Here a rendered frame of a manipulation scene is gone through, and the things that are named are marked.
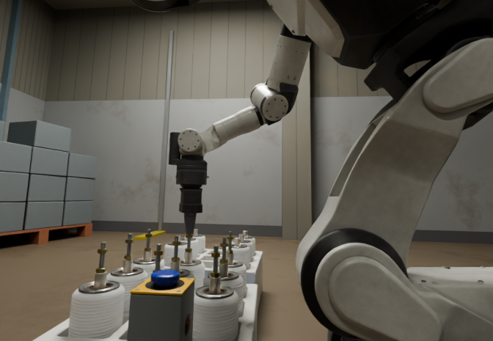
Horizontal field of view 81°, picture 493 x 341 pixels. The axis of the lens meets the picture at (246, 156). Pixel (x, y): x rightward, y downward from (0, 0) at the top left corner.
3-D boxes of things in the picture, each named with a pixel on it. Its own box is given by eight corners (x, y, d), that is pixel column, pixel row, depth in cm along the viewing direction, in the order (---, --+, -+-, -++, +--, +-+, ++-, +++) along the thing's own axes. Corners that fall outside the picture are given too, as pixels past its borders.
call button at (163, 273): (183, 284, 43) (183, 269, 43) (174, 292, 39) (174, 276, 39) (156, 282, 43) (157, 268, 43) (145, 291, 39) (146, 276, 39)
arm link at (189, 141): (208, 172, 89) (209, 136, 90) (204, 169, 78) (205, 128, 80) (172, 171, 89) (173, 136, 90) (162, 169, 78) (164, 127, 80)
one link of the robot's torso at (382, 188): (347, 316, 52) (473, 105, 55) (382, 376, 35) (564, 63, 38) (275, 267, 55) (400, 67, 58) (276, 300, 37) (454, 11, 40)
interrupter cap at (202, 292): (202, 303, 52) (202, 299, 52) (190, 290, 58) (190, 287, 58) (240, 297, 55) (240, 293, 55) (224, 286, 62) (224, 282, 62)
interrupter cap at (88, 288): (113, 295, 55) (113, 291, 55) (70, 295, 54) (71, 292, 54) (124, 283, 62) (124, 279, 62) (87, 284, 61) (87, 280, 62)
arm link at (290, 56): (279, 110, 95) (299, 39, 86) (296, 124, 85) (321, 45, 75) (246, 105, 91) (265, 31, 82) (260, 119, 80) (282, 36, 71)
